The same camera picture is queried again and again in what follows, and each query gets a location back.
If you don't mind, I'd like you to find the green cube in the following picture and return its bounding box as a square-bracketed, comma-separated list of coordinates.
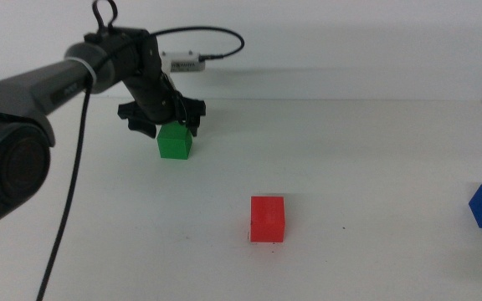
[156, 121, 194, 161]

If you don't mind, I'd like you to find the red cube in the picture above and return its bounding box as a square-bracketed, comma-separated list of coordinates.
[249, 196, 287, 244]

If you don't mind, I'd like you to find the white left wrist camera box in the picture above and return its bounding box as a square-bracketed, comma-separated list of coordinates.
[160, 50, 207, 74]

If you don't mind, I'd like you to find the black camera cable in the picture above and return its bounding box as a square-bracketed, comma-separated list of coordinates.
[151, 25, 246, 60]

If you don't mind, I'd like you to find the white cable tie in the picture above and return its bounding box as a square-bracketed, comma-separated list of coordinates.
[67, 57, 99, 86]

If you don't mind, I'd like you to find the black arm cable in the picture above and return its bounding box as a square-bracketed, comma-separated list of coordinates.
[35, 0, 119, 301]

